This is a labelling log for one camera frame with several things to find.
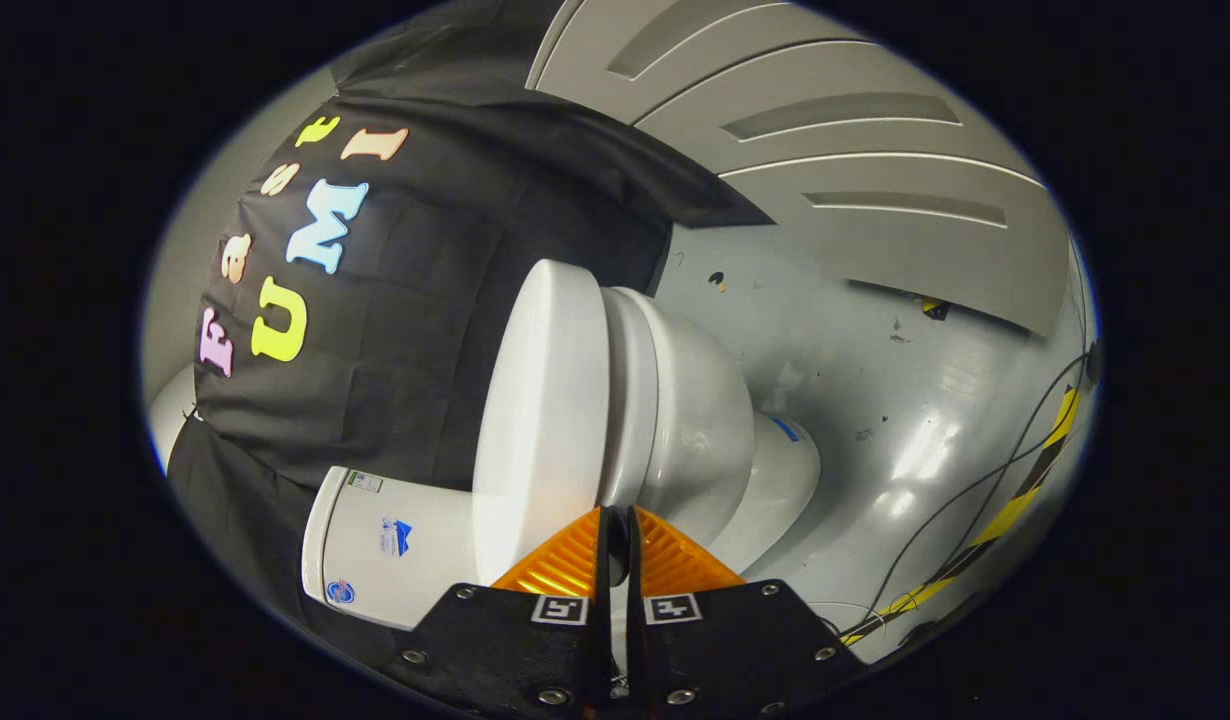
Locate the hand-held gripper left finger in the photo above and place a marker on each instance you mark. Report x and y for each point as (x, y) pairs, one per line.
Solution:
(515, 650)

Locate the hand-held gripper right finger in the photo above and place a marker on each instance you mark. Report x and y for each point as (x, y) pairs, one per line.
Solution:
(725, 650)

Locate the white toilet lid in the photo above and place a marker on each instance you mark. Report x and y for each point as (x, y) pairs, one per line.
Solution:
(540, 420)

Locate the white ceramic toilet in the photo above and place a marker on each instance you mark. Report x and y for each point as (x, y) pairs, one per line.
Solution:
(695, 420)

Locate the yellow black hazard tape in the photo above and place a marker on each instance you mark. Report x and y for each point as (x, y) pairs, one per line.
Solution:
(1015, 505)

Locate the black backdrop cloth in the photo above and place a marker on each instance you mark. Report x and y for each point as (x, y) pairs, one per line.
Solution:
(405, 330)

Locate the white grey cabinet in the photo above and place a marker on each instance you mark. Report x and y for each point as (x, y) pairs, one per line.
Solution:
(855, 240)

